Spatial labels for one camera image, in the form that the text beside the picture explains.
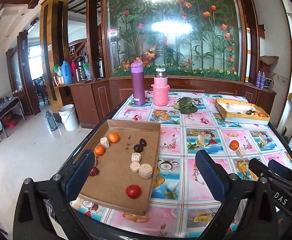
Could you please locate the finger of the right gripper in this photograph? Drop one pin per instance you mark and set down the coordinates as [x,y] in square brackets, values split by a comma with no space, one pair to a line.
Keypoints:
[279,169]

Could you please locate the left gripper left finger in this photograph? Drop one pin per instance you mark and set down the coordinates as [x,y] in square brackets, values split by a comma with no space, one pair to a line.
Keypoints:
[32,221]

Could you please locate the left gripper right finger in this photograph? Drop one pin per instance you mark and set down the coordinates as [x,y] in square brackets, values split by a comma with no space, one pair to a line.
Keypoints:
[229,190]

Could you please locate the orange tangerine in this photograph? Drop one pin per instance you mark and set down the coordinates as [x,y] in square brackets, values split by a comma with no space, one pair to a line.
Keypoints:
[114,137]
[99,150]
[234,145]

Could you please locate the dried red date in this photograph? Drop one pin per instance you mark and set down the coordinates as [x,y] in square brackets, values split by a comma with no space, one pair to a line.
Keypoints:
[94,171]

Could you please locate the red cherry tomato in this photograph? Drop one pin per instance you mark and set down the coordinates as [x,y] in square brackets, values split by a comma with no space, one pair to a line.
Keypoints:
[133,191]

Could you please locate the white sugarcane chunk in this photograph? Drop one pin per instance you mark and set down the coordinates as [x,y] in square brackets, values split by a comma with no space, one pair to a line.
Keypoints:
[145,171]
[136,157]
[135,166]
[241,152]
[104,142]

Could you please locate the dark purple round fruit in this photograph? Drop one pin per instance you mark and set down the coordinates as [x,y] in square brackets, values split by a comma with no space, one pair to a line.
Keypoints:
[138,148]
[143,142]

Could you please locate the yellow cardboard box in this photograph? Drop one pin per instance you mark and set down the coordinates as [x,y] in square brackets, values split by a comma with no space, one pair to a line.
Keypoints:
[241,112]

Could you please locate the brown cardboard tray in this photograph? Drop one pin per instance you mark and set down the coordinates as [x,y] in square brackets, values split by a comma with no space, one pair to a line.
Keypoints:
[108,187]

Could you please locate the grey water jug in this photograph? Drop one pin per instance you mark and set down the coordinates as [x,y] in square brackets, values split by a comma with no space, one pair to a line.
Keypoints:
[51,121]

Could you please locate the purple spray cans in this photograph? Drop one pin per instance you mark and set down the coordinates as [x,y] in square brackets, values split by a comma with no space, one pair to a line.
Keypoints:
[260,80]

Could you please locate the floral pink tablecloth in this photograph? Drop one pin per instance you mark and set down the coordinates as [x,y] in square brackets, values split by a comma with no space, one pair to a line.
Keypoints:
[181,204]

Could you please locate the white plastic bucket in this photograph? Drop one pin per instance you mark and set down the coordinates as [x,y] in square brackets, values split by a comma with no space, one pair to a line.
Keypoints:
[69,117]

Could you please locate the dark side table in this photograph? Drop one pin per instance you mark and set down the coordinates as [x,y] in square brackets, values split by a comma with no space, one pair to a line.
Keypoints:
[6,107]

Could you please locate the green leafy vegetable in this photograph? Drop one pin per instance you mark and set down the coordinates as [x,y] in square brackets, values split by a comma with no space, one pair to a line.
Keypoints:
[185,105]

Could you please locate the pink knit-sleeve bottle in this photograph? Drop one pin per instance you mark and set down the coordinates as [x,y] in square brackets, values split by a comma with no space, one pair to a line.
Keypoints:
[160,87]

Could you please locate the blue thermos jug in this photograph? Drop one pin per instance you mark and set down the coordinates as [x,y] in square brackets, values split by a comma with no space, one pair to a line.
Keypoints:
[66,73]

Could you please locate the steel thermos flask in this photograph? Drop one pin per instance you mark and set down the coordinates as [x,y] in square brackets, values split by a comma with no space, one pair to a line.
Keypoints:
[101,67]

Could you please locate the purple thermos bottle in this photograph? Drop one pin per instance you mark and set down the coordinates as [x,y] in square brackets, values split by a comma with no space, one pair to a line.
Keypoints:
[137,76]

